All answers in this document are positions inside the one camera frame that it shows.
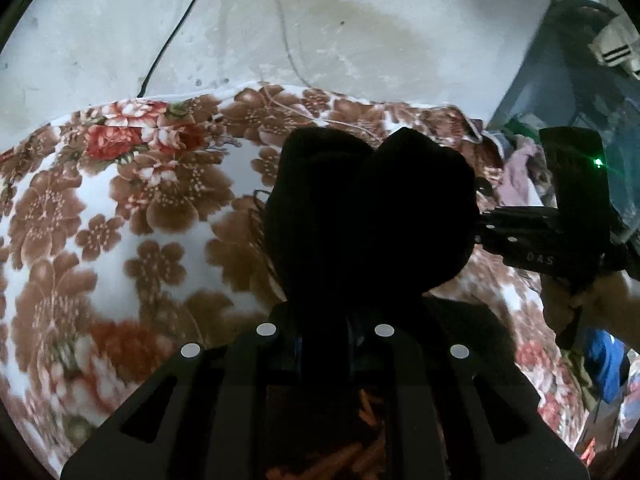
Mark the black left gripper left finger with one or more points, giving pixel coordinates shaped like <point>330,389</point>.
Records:
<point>279,401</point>

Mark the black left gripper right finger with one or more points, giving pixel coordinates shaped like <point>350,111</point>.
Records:
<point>455,405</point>

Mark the black garment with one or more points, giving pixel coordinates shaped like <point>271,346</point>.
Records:
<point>347,220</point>

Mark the pile of mixed clothes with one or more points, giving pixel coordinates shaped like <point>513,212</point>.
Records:
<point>525,179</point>

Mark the person's right hand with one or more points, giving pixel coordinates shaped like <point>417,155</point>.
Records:
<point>611,304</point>

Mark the blue cloth item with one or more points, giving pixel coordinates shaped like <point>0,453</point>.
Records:
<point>606,363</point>

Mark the blue plastic tub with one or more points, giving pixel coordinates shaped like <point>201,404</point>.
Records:
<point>561,83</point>

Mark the white striped shoe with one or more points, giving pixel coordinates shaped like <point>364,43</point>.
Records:
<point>617,45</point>

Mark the brown floral fleece blanket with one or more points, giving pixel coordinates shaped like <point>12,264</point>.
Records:
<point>133,228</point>

